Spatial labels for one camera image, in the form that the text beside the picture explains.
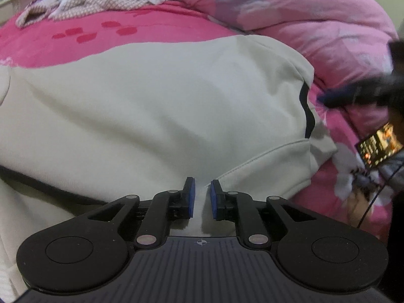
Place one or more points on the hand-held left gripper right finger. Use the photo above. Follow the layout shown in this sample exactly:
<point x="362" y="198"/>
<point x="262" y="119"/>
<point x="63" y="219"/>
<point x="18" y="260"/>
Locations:
<point x="214" y="200"/>

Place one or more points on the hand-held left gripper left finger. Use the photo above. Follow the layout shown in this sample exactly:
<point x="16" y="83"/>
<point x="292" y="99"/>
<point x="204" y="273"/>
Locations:
<point x="190" y="198"/>

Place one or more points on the beige jacket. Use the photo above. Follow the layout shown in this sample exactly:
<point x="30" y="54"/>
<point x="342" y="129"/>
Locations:
<point x="157" y="107"/>

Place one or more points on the pink floral bed blanket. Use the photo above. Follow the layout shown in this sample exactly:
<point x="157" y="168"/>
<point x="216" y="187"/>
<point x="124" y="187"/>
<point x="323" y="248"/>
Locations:
<point x="142" y="22"/>

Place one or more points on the pink checkered garment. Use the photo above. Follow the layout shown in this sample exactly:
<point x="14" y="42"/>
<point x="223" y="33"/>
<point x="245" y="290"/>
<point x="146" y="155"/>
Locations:
<point x="94" y="1"/>

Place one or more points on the smartphone with lit screen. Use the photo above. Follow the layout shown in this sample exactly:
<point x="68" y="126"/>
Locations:
<point x="378" y="145"/>

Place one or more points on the pink grey floral quilt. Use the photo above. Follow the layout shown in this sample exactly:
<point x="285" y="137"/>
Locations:
<point x="299" y="15"/>

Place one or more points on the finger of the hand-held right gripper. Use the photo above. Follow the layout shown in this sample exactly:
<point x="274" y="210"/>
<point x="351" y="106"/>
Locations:
<point x="342" y="96"/>

